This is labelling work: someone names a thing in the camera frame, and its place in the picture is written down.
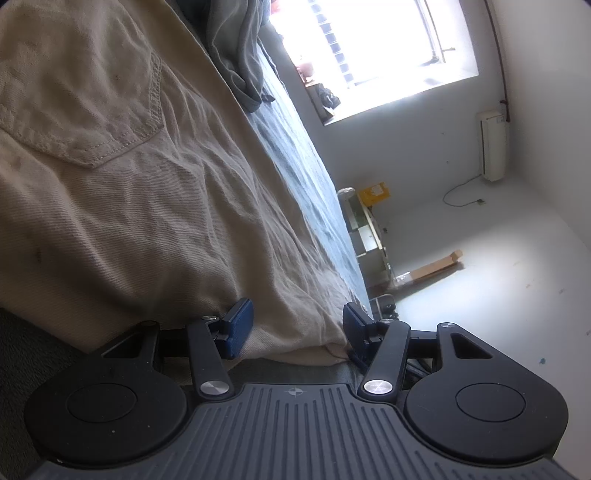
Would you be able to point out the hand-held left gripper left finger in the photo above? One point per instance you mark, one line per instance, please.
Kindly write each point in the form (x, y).
(240, 325)

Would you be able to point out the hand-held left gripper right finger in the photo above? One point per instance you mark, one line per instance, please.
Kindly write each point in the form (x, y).
(355, 325)

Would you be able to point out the beige pants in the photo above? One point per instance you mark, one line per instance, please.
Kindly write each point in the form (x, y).
(138, 184)

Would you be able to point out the black wheeled chair base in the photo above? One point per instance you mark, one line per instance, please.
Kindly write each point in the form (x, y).
(385, 308)

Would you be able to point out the white desk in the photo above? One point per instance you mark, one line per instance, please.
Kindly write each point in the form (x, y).
(369, 240)

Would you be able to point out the cardboard plank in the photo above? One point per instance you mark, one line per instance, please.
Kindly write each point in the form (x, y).
(434, 267)

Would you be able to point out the yellow box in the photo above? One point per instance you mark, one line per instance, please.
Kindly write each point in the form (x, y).
(375, 194)

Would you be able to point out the white air conditioner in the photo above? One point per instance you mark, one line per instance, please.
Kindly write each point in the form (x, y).
(492, 145)

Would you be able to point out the pink pot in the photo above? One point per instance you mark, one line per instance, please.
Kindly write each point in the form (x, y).
(305, 70)

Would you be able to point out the grey garment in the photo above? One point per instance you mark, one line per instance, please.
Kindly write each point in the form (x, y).
(235, 50)

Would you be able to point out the window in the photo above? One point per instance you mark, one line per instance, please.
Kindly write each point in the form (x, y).
(378, 50)

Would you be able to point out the orange item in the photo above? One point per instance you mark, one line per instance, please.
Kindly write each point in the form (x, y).
(274, 5)

